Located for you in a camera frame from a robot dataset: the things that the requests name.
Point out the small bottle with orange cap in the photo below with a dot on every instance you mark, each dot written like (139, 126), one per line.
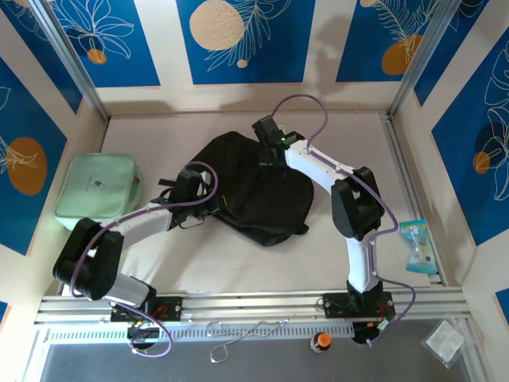
(320, 343)

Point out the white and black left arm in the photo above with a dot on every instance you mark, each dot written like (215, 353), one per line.
(139, 221)

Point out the aluminium frame post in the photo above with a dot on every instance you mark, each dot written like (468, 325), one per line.
(75, 67)
(417, 59)

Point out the clear plastic bag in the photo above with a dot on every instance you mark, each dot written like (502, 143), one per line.
(443, 340)

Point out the black fabric backpack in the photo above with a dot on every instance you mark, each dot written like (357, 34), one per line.
(258, 199)

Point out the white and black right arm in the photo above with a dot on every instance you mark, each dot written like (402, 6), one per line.
(318, 163)

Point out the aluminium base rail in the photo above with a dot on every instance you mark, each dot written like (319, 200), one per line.
(254, 302)

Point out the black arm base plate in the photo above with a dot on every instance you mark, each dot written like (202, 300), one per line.
(171, 308)
(334, 306)

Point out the mint green zip pouch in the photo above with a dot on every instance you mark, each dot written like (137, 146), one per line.
(95, 187)

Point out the aluminium side rail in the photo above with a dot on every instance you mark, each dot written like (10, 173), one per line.
(401, 167)

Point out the light blue tissue pack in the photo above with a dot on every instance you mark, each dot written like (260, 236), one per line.
(417, 246)

